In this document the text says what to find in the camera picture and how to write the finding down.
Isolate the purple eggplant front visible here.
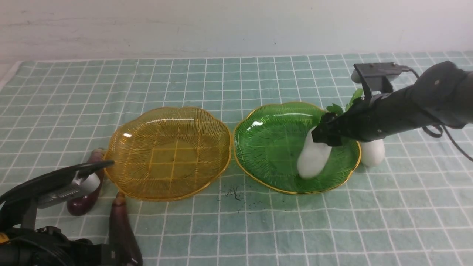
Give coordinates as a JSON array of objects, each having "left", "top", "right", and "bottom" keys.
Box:
[{"left": 108, "top": 192, "right": 143, "bottom": 266}]

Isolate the green checked tablecloth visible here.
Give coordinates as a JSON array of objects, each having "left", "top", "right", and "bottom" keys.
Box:
[{"left": 0, "top": 51, "right": 473, "bottom": 266}]

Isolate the black right camera cable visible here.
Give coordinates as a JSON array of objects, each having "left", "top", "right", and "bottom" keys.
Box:
[{"left": 401, "top": 66, "right": 473, "bottom": 162}]

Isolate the purple eggplant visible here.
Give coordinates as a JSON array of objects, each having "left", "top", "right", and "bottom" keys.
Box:
[
  {"left": 67, "top": 148, "right": 105, "bottom": 216},
  {"left": 108, "top": 192, "right": 143, "bottom": 266}
]

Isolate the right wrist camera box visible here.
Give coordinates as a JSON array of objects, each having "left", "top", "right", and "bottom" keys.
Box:
[{"left": 351, "top": 62, "right": 412, "bottom": 99}]

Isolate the white radish front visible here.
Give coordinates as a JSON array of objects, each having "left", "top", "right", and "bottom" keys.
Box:
[{"left": 297, "top": 126, "right": 342, "bottom": 180}]

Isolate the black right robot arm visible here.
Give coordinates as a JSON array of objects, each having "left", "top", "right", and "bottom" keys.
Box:
[{"left": 311, "top": 61, "right": 473, "bottom": 147}]

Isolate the green transparent plastic plate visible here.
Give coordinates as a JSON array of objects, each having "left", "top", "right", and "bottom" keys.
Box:
[{"left": 234, "top": 102, "right": 362, "bottom": 195}]

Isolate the yellow transparent plastic plate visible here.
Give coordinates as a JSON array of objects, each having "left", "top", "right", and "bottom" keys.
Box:
[{"left": 104, "top": 107, "right": 233, "bottom": 201}]

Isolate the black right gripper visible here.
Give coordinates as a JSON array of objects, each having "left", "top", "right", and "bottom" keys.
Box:
[{"left": 311, "top": 97, "right": 392, "bottom": 147}]

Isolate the white radish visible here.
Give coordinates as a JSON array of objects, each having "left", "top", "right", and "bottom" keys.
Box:
[
  {"left": 345, "top": 88, "right": 385, "bottom": 168},
  {"left": 297, "top": 126, "right": 342, "bottom": 180}
]

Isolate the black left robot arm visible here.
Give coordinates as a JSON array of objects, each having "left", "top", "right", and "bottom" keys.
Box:
[{"left": 0, "top": 226, "right": 118, "bottom": 266}]

